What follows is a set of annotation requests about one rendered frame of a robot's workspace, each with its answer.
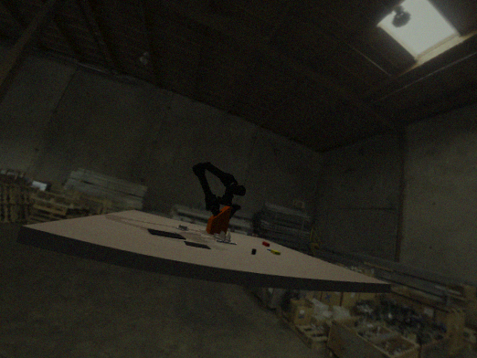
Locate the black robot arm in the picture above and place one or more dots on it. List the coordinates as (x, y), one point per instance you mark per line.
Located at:
(225, 178)

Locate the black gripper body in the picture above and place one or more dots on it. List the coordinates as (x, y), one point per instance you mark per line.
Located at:
(227, 200)

